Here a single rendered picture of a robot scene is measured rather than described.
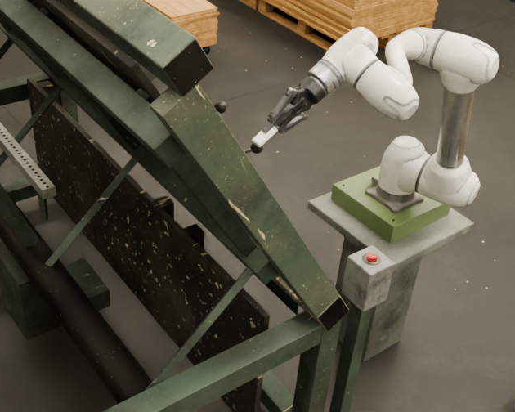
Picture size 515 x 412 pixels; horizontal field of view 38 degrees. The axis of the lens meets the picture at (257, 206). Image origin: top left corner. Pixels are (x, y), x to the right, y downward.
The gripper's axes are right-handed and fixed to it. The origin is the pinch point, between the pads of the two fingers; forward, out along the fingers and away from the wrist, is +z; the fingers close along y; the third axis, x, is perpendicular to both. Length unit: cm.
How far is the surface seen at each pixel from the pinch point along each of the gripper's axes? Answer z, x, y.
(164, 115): 20.7, -12.8, -40.9
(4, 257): 93, 108, 63
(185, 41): 7, -12, -51
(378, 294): -1, -13, 88
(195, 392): 65, -13, 49
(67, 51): 23, 46, -30
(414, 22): -238, 257, 309
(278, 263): 20.6, -12.9, 30.2
